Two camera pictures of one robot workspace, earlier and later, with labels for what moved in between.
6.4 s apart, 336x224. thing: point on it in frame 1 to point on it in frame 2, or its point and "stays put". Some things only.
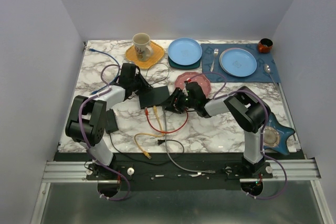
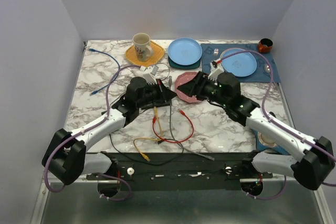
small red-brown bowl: [265, 45] stays put
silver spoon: [267, 68] stays put
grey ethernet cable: [212, 172] to [170, 85]
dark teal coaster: [174, 65] stays put
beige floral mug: [142, 42] stays put
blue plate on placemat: [238, 62] stays put
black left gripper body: [139, 84] to [154, 94]
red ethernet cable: [146, 113] to [182, 113]
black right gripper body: [183, 101] to [208, 89]
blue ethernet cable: [93, 50] stays put
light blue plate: [185, 51] stays put
